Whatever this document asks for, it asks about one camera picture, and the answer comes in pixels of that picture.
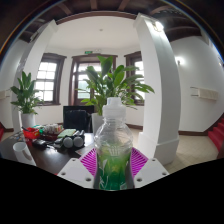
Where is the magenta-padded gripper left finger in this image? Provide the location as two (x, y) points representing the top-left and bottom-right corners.
(57, 147), (100, 190)

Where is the red box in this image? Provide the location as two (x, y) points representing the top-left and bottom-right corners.
(21, 126), (41, 140)

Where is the brown-framed glass door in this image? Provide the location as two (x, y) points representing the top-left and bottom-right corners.
(68, 53), (118, 107)

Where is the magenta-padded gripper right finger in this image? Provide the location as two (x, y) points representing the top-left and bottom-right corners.
(129, 147), (170, 190)

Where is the black flat device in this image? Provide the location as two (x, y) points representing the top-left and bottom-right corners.
(31, 138), (48, 150)

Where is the black chair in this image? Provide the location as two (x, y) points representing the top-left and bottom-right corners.
(62, 105), (95, 134)

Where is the large plant in white pot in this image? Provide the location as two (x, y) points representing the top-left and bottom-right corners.
(79, 55), (156, 134)

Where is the column lamp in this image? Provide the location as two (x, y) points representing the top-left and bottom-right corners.
(153, 20), (165, 32)

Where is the white printed leaflet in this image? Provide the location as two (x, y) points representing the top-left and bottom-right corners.
(74, 143), (97, 156)

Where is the clear bottle with green label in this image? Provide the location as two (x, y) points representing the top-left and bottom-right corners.
(93, 97), (134, 192)

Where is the small plant in white pot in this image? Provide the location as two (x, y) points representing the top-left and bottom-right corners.
(9, 70), (44, 129)

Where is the white wall radiator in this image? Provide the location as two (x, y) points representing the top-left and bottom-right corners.
(0, 89), (11, 100)
(189, 86), (219, 101)

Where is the green book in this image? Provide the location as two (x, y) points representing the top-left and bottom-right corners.
(57, 128), (77, 139)

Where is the white mug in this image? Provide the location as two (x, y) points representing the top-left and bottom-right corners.
(12, 141), (37, 167)

